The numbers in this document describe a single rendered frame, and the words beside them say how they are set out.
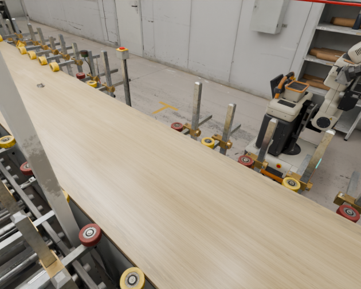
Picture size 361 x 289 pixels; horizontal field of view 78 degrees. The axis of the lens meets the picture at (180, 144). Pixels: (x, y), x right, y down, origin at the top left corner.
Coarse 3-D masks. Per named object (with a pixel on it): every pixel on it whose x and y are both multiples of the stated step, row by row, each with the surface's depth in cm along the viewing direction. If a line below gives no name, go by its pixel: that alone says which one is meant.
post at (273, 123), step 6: (270, 120) 115; (276, 120) 115; (270, 126) 117; (276, 126) 118; (270, 132) 118; (264, 138) 123; (270, 138) 120; (264, 144) 124; (264, 150) 126; (258, 156) 130; (264, 156) 128
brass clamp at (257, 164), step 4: (248, 152) 138; (252, 156) 135; (256, 156) 135; (256, 160) 132; (264, 160) 133; (256, 164) 133; (260, 164) 131; (264, 164) 131; (260, 168) 133; (264, 168) 131
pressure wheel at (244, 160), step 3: (240, 156) 123; (243, 156) 123; (246, 156) 124; (240, 159) 121; (243, 159) 122; (246, 159) 121; (249, 159) 122; (252, 159) 122; (240, 162) 120; (243, 162) 119; (246, 162) 120; (249, 162) 120; (252, 162) 120; (246, 165) 118; (249, 165) 119; (249, 168) 120
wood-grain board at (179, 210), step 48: (0, 48) 266; (48, 96) 173; (96, 96) 176; (48, 144) 126; (96, 144) 128; (144, 144) 130; (192, 144) 131; (96, 192) 101; (144, 192) 102; (192, 192) 103; (240, 192) 104; (288, 192) 105; (144, 240) 84; (192, 240) 84; (240, 240) 85; (288, 240) 86; (336, 240) 86; (192, 288) 72; (240, 288) 72; (288, 288) 73; (336, 288) 73
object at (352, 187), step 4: (356, 172) 125; (352, 176) 123; (356, 176) 123; (352, 180) 120; (356, 180) 120; (348, 184) 121; (352, 184) 118; (356, 184) 118; (348, 188) 116; (352, 188) 116; (348, 192) 113; (352, 192) 113; (352, 196) 111; (344, 204) 107; (348, 204) 107
